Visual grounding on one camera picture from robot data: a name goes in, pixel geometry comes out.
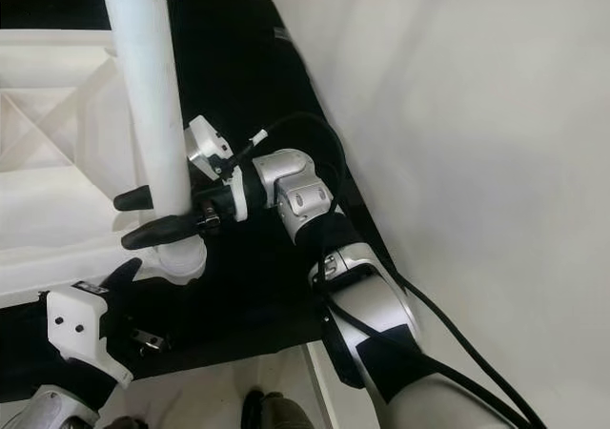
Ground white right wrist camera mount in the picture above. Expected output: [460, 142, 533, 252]
[186, 114, 239, 220]

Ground grey right robot leg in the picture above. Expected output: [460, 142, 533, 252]
[241, 389, 315, 429]

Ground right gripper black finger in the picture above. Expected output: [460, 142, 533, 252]
[121, 214, 213, 251]
[112, 185, 155, 213]

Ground white plastic children table top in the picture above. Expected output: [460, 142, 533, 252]
[0, 29, 209, 308]

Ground grey robot leg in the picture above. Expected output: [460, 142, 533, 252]
[241, 389, 315, 429]
[103, 415, 149, 429]

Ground grey left robot leg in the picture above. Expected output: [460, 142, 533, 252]
[103, 415, 149, 429]

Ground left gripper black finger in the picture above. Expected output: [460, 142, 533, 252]
[103, 257, 144, 295]

